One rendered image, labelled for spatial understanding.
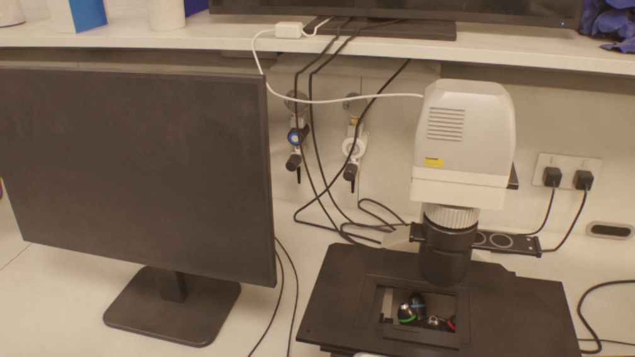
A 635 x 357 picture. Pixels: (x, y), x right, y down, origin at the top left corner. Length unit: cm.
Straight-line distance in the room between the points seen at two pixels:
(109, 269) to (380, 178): 70
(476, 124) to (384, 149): 67
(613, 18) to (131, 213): 91
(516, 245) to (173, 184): 50
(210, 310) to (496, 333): 56
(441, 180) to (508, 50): 36
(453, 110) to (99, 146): 54
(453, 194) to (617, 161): 74
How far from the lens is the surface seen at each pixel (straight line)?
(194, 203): 73
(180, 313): 99
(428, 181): 52
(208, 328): 95
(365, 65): 107
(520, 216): 125
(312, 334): 66
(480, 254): 84
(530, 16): 91
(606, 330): 107
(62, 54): 157
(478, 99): 50
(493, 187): 52
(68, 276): 120
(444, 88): 50
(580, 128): 116
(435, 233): 56
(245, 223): 71
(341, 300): 70
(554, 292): 80
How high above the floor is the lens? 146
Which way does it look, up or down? 30 degrees down
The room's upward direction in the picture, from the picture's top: 1 degrees counter-clockwise
